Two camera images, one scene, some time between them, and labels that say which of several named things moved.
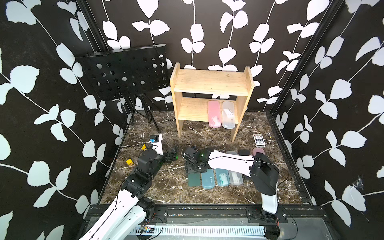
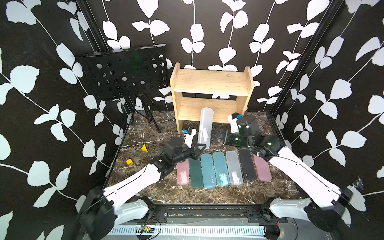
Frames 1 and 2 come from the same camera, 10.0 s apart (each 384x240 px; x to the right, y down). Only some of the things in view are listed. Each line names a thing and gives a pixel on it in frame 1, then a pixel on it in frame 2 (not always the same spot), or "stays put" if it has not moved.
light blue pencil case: (223, 177) stays put
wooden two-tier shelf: (192, 89) stays put
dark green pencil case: (194, 179) stays put
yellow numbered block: (129, 162) stays put
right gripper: (187, 166) -> (222, 135)
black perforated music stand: (129, 72) stays put
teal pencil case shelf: (208, 179) stays put
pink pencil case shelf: (214, 114) -> (183, 172)
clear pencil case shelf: (228, 115) -> (205, 127)
